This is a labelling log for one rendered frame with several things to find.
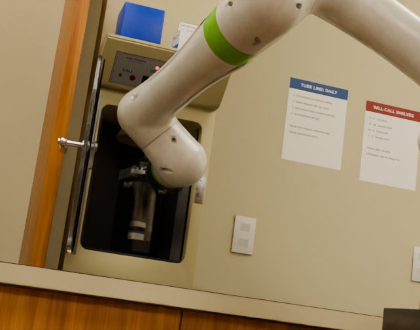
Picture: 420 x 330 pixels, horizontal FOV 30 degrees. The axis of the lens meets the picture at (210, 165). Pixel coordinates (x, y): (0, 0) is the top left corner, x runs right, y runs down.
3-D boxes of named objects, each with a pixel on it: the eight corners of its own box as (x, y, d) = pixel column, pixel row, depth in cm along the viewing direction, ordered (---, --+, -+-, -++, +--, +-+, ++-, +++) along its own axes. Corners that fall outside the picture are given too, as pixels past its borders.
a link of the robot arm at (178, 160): (185, 194, 162) (223, 162, 165) (146, 146, 161) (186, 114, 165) (168, 201, 175) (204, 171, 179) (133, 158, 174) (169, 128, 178)
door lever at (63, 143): (82, 159, 171) (84, 147, 172) (83, 150, 162) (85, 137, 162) (57, 154, 170) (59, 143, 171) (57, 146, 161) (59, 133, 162)
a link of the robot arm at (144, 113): (232, 76, 142) (262, 52, 150) (192, 26, 141) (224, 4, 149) (131, 158, 168) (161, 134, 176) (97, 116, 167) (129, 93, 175)
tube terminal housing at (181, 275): (49, 277, 208) (95, 6, 224) (167, 294, 217) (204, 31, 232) (60, 275, 185) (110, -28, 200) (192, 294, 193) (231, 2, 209)
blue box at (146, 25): (112, 48, 196) (118, 14, 198) (151, 57, 199) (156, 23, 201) (120, 36, 187) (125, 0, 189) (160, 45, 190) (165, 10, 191)
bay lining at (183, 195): (67, 251, 210) (87, 123, 217) (160, 265, 217) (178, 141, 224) (79, 245, 187) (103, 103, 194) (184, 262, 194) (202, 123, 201)
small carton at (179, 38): (169, 57, 197) (173, 35, 199) (188, 62, 199) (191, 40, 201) (176, 52, 193) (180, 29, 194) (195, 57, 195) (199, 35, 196)
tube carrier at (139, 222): (111, 247, 201) (123, 166, 206) (152, 254, 204) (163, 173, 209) (119, 243, 191) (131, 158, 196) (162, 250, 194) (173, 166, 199)
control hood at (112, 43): (92, 84, 194) (98, 46, 196) (216, 110, 203) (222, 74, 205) (99, 72, 183) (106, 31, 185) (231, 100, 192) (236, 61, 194)
